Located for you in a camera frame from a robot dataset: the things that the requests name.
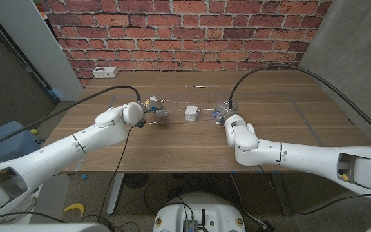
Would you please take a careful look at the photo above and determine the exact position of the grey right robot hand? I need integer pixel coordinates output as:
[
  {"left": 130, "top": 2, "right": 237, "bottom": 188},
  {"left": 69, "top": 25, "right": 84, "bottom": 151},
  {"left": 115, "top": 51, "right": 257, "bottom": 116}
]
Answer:
[{"left": 213, "top": 99, "right": 239, "bottom": 125}]

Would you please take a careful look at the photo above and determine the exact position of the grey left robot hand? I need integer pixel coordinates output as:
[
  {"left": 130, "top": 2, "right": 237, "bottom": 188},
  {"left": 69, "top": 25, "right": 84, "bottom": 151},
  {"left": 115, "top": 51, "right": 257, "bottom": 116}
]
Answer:
[{"left": 142, "top": 99, "right": 169, "bottom": 117}]

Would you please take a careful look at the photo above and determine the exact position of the clear cellophane sheet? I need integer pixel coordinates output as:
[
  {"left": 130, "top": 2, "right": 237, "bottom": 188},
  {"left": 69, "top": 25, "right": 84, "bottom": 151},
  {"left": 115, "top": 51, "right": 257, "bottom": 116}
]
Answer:
[{"left": 145, "top": 84, "right": 238, "bottom": 126}]

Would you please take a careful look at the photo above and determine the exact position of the small white box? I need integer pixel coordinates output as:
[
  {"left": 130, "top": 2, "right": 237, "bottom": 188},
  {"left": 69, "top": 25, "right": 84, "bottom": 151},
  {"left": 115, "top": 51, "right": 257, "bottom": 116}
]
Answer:
[{"left": 184, "top": 105, "right": 199, "bottom": 122}]

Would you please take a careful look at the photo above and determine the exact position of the grey electronics box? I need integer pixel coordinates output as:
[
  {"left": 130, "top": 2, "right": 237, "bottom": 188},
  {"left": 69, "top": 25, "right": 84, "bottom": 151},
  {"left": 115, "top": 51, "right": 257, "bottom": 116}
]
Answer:
[{"left": 182, "top": 218, "right": 200, "bottom": 232}]

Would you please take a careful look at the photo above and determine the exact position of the white power strip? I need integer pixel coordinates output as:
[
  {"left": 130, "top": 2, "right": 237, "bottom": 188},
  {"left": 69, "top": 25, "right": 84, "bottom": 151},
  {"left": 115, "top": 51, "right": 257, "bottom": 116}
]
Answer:
[{"left": 91, "top": 66, "right": 119, "bottom": 79}]

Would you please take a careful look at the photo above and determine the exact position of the black round fan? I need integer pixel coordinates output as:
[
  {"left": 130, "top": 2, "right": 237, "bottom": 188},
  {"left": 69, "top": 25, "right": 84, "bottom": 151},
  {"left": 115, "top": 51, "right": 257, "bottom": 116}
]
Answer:
[{"left": 123, "top": 173, "right": 150, "bottom": 190}]

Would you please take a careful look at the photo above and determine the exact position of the red brick print backdrop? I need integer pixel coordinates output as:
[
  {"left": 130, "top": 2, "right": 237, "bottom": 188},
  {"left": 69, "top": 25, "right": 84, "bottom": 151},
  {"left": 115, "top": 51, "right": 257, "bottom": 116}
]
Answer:
[{"left": 39, "top": 0, "right": 333, "bottom": 88}]

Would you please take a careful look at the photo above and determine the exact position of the metal table leg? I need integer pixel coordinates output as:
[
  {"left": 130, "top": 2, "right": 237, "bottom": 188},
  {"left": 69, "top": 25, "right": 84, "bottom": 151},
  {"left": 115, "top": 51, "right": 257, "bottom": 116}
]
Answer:
[
  {"left": 106, "top": 173, "right": 125, "bottom": 215},
  {"left": 271, "top": 172, "right": 292, "bottom": 216}
]

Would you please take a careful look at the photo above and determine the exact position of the yellow banana-shaped object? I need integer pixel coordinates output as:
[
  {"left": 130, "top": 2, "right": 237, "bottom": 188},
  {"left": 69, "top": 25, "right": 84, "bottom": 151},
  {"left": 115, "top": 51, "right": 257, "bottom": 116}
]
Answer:
[{"left": 63, "top": 202, "right": 86, "bottom": 217}]

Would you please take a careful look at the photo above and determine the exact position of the white upright panel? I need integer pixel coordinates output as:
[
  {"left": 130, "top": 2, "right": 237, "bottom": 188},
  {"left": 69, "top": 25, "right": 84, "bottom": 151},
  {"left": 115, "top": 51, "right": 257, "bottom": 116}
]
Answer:
[{"left": 0, "top": 0, "right": 84, "bottom": 102}]

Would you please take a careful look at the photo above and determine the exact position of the blue plastic container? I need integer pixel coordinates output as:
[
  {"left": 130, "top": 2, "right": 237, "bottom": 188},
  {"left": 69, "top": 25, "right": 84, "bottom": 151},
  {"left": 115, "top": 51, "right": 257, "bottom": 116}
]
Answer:
[{"left": 0, "top": 121, "right": 44, "bottom": 167}]

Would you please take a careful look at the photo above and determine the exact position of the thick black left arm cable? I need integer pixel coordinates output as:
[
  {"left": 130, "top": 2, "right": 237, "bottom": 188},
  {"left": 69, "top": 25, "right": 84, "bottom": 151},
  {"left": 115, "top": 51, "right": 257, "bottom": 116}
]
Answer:
[{"left": 0, "top": 84, "right": 142, "bottom": 154}]

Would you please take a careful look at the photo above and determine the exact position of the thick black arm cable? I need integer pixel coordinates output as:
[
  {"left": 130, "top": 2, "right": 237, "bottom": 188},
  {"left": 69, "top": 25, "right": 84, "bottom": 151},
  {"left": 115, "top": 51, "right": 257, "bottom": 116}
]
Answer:
[
  {"left": 228, "top": 64, "right": 371, "bottom": 142},
  {"left": 0, "top": 84, "right": 142, "bottom": 154}
]

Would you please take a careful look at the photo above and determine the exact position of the thin black left wrist cable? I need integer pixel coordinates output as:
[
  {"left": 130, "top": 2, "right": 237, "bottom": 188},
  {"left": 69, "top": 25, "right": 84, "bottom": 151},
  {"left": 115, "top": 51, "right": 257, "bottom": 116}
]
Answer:
[{"left": 97, "top": 125, "right": 134, "bottom": 224}]

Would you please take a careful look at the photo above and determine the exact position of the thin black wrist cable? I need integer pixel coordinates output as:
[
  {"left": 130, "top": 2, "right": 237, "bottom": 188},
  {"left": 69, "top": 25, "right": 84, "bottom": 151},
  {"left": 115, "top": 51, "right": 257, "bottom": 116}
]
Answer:
[
  {"left": 258, "top": 164, "right": 371, "bottom": 216},
  {"left": 97, "top": 125, "right": 134, "bottom": 224}
]

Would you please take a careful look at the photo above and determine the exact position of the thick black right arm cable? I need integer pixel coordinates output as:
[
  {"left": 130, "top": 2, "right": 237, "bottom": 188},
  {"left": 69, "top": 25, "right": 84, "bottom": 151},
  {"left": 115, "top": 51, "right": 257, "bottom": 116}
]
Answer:
[{"left": 228, "top": 64, "right": 371, "bottom": 142}]

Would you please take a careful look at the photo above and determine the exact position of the white floor cable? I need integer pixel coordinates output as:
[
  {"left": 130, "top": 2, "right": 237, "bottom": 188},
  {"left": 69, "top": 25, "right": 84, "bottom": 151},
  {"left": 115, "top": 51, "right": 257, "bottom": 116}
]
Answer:
[{"left": 229, "top": 173, "right": 267, "bottom": 228}]

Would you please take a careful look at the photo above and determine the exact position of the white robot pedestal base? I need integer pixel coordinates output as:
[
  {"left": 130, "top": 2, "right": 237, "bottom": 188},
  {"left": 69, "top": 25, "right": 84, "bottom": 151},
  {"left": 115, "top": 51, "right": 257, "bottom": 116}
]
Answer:
[{"left": 152, "top": 191, "right": 247, "bottom": 232}]

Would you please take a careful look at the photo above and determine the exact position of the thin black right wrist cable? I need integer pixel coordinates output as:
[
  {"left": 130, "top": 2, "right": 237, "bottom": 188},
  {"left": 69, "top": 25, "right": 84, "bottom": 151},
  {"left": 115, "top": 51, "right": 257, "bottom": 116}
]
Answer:
[{"left": 258, "top": 164, "right": 371, "bottom": 216}]

